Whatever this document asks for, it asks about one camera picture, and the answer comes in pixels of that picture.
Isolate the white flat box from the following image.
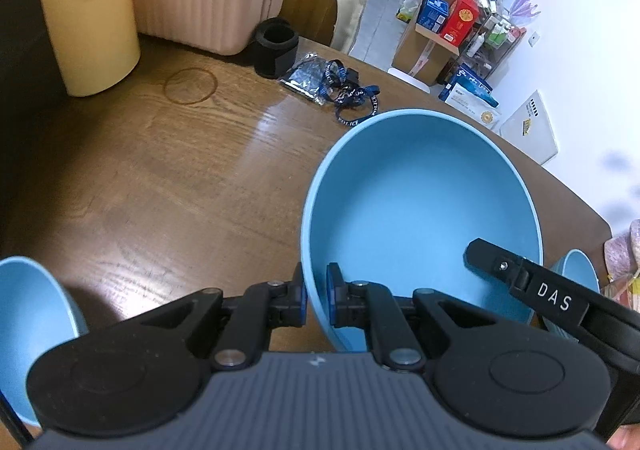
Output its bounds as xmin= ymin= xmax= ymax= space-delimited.
xmin=499 ymin=90 xmax=559 ymax=165

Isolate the pink knitted vase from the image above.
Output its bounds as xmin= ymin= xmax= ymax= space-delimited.
xmin=602 ymin=219 xmax=640 ymax=281

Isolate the brown cardboard box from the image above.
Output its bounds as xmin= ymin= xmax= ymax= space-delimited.
xmin=391 ymin=20 xmax=461 ymax=86

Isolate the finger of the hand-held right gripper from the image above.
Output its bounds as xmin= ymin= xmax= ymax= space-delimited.
xmin=465 ymin=238 xmax=539 ymax=303

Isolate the cream yellow thermos jug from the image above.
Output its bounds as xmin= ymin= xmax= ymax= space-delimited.
xmin=34 ymin=0 xmax=142 ymax=98

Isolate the black paper bag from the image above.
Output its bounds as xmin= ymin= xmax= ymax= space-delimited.
xmin=0 ymin=0 xmax=71 ymax=241

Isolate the red carton box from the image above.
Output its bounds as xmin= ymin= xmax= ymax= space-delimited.
xmin=440 ymin=0 xmax=485 ymax=48

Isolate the wire storage rack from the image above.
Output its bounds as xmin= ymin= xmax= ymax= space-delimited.
xmin=440 ymin=0 xmax=523 ymax=85

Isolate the blue white packet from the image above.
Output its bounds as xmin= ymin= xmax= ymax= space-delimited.
xmin=438 ymin=64 xmax=500 ymax=109

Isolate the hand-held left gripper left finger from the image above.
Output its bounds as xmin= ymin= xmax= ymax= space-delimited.
xmin=114 ymin=262 xmax=308 ymax=373

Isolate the blue lanyard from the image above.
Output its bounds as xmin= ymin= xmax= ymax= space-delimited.
xmin=320 ymin=58 xmax=381 ymax=127

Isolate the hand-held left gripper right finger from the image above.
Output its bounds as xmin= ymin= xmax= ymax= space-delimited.
xmin=326 ymin=263 xmax=522 ymax=374

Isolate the black cup sleeve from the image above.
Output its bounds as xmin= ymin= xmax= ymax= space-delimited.
xmin=252 ymin=17 xmax=300 ymax=78

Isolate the blue deep bowl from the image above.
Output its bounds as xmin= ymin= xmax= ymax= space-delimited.
xmin=542 ymin=249 xmax=601 ymax=345
xmin=0 ymin=256 xmax=90 ymax=428
xmin=300 ymin=108 xmax=545 ymax=353

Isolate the blue carton box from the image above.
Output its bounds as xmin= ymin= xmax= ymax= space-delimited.
xmin=416 ymin=0 xmax=453 ymax=33

